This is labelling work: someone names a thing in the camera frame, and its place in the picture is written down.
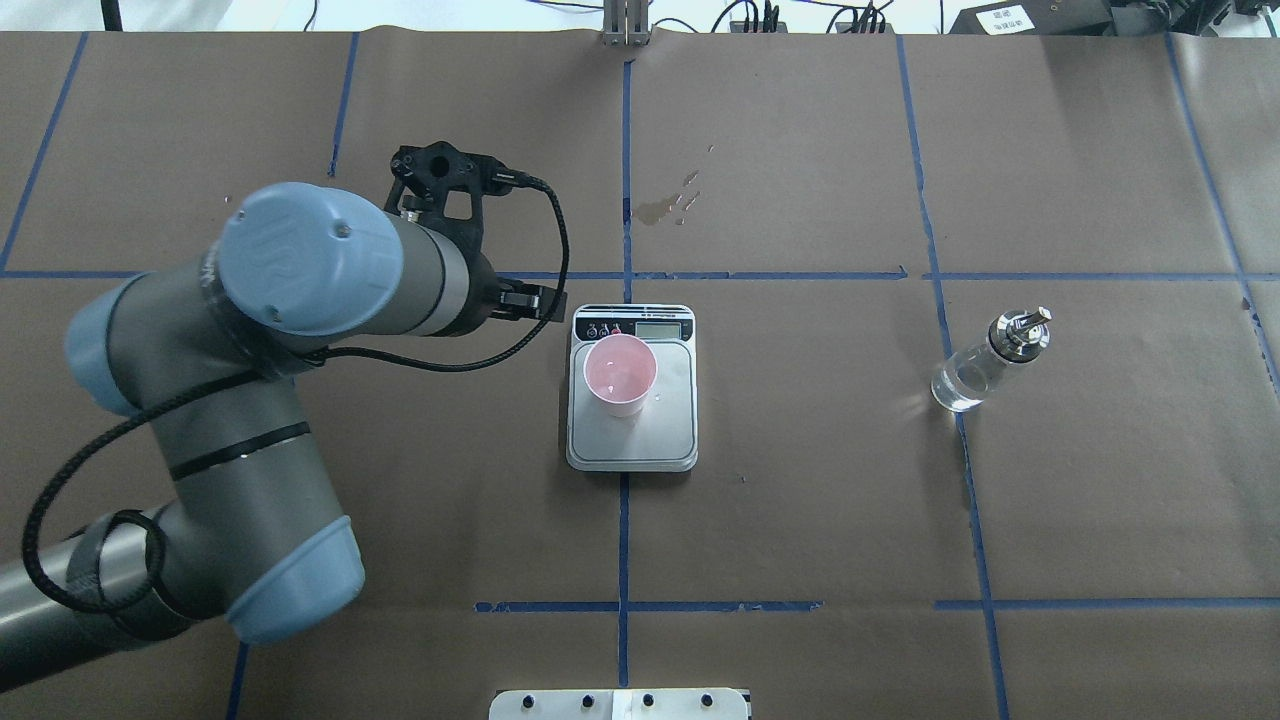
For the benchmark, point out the glass sauce dispenser bottle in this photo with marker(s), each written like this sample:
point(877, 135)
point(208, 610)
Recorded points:
point(1012, 340)

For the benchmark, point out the grey digital kitchen scale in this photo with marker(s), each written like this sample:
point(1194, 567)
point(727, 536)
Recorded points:
point(664, 436)

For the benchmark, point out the pink paper cup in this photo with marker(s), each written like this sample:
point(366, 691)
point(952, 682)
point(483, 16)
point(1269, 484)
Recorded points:
point(620, 372)

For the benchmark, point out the white pedestal column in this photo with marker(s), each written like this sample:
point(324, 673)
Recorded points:
point(623, 703)

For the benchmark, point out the aluminium frame post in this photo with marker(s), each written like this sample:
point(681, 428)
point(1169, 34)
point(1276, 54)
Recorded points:
point(626, 23)

